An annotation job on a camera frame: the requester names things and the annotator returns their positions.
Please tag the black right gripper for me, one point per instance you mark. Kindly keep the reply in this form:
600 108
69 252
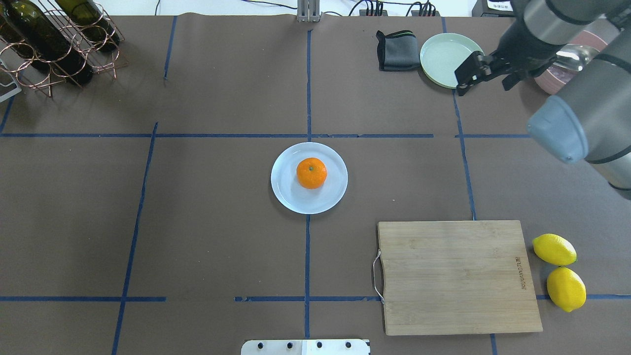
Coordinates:
512 46

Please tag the orange mandarin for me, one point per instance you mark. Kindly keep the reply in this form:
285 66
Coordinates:
311 173

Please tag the light blue plate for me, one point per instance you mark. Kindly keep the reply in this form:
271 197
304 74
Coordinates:
291 194

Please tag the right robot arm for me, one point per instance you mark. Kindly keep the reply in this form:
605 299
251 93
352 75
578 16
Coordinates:
589 117

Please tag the light green plate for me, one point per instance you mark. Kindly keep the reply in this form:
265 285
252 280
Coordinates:
442 54

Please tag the pink bowl with ice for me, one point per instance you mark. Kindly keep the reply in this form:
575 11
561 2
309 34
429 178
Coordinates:
554 78

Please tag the metal scoop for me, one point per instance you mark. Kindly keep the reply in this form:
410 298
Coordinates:
575 57

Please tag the dark grey folded cloth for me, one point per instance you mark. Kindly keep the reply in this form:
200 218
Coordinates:
398 51

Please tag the black power strip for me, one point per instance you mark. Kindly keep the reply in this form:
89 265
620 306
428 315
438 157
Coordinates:
376 8

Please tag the yellow lemon left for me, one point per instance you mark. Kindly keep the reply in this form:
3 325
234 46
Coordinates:
554 249

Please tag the yellow lemon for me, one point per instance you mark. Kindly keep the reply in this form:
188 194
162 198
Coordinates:
566 289
554 249

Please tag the bamboo cutting board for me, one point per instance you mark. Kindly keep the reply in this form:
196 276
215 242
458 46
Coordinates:
456 277

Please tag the yellow lemon right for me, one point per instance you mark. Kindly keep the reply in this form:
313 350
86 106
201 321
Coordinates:
566 289

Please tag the dark wine bottle middle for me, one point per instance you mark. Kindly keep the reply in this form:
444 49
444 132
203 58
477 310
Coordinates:
93 25

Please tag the dark wine bottle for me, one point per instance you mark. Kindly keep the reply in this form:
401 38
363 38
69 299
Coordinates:
48 41
11 36
93 25

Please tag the dark wine bottle front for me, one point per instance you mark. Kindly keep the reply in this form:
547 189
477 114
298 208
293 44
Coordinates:
48 41

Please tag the dark wine bottle back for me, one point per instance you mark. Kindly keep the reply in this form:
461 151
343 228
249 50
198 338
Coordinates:
11 36

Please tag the aluminium frame post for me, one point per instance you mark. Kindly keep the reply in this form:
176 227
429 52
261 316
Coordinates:
308 11

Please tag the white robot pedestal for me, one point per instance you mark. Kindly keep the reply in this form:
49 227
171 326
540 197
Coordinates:
307 347

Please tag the copper wire bottle rack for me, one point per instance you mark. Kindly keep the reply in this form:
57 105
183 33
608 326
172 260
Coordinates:
37 75

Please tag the white wire cup rack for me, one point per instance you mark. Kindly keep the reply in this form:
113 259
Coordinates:
9 86

